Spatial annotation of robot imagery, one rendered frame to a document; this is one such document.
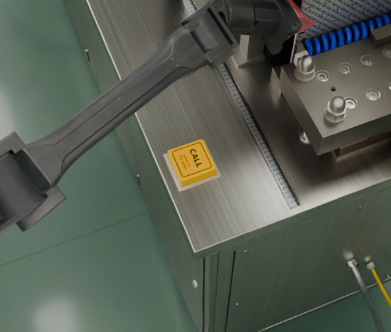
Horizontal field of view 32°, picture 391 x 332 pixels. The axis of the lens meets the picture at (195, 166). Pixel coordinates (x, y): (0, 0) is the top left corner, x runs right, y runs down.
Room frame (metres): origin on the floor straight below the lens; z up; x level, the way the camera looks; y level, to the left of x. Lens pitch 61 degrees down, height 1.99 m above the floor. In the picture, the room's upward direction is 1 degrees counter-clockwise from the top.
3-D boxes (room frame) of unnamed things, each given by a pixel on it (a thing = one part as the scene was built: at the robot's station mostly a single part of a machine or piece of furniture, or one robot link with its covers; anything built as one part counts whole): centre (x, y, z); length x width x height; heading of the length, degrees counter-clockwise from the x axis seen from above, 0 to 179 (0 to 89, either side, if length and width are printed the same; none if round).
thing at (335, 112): (0.63, -0.24, 1.05); 0.04 x 0.04 x 0.04
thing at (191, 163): (0.60, 0.01, 0.91); 0.07 x 0.07 x 0.02; 21
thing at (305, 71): (0.71, -0.19, 1.05); 0.04 x 0.04 x 0.04
